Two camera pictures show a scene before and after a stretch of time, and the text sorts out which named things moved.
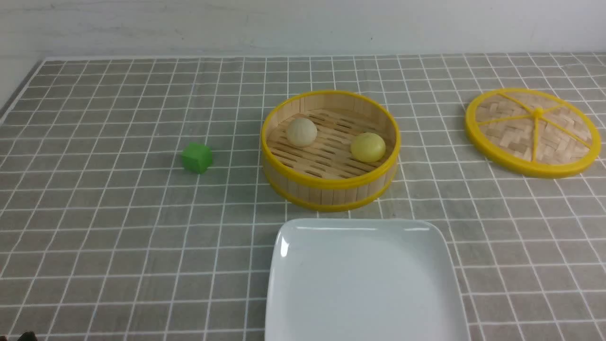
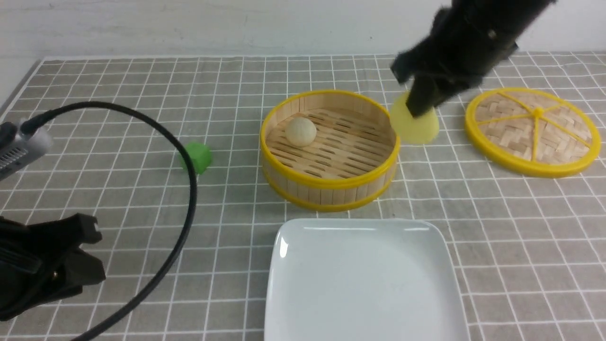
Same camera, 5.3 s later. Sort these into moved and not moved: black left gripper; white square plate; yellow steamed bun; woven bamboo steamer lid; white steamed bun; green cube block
Moved: black left gripper; yellow steamed bun
Not moved: woven bamboo steamer lid; white square plate; green cube block; white steamed bun
